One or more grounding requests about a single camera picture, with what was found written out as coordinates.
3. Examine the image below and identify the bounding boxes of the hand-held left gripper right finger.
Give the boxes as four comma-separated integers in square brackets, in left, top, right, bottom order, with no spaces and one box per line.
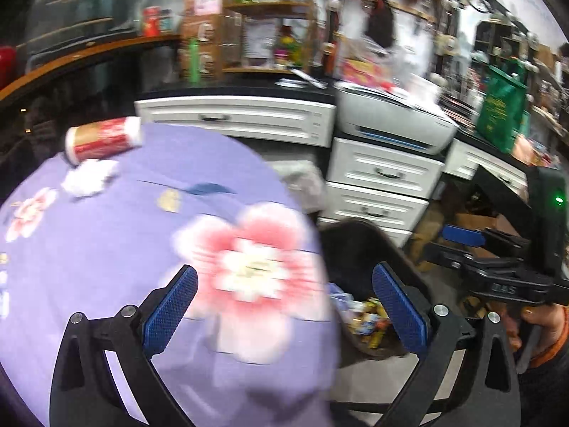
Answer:
[371,262,521,427]

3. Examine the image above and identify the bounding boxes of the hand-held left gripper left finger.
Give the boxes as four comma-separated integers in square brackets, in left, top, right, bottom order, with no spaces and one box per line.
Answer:
[50,264,199,427]

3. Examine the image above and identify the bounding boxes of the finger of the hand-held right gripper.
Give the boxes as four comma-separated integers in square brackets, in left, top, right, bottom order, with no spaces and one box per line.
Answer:
[422,225,532,273]

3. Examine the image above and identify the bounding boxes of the black trash bin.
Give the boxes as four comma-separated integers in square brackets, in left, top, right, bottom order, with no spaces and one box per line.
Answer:
[318,219,435,362]

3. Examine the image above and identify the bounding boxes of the person's right hand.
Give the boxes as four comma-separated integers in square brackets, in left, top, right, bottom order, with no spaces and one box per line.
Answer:
[507,304,569,368]

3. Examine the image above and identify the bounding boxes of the brown cardboard box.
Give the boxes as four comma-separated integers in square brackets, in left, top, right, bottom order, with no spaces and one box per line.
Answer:
[453,212,499,233]

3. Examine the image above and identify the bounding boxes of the pile of colourful wrappers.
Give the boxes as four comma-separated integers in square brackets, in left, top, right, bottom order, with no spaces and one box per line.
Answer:
[329,282,392,350]

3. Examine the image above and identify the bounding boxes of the narrow white drawer cabinet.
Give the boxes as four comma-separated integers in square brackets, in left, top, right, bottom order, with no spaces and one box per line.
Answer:
[445,139,530,197]

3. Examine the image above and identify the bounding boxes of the purple floral tablecloth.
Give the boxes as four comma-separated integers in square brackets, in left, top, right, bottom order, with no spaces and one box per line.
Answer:
[0,122,343,427]

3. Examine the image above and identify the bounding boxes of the white drawer stack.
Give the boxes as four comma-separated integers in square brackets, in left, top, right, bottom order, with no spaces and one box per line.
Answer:
[318,137,445,248]

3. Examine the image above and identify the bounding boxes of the green shopping bag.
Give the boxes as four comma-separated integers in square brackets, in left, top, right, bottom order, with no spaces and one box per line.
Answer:
[475,60,533,154]

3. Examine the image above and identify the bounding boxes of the grey white printer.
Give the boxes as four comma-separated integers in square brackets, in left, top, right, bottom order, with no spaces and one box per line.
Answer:
[335,81,459,155]

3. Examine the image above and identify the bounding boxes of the crumpled white tissue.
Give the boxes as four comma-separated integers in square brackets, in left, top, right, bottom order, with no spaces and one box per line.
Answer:
[61,159,120,197]

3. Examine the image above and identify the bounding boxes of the grey plastic bag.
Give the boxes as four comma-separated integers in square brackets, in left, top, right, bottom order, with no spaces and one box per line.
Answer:
[282,160,328,213]

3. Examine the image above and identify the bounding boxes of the red gold paper cup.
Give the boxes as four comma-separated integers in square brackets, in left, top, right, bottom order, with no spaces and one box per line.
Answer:
[65,116,144,164]

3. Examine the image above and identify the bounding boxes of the wide white drawer cabinet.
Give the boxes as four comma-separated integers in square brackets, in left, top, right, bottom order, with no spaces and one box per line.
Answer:
[134,96,337,148]

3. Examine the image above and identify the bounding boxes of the dark hanging bag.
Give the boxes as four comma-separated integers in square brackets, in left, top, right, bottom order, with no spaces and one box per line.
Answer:
[365,0,396,51]

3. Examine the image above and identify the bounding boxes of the green bottle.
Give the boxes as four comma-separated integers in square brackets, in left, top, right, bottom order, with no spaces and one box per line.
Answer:
[187,38,201,84]

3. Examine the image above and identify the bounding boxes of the curved wooden counter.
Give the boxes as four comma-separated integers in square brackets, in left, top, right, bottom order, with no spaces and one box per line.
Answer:
[0,33,183,103]

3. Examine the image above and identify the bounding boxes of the wooden shelf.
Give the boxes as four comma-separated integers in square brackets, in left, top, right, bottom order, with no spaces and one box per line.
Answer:
[221,0,319,75]

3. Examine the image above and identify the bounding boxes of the stacked cardboard boxes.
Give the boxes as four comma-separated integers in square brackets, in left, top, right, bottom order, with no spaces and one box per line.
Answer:
[180,0,243,76]

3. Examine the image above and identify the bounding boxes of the red can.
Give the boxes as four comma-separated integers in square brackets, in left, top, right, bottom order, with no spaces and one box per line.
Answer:
[142,6,162,37]

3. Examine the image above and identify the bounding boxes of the red vase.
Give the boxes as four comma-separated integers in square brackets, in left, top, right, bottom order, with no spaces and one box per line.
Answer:
[0,47,17,90]

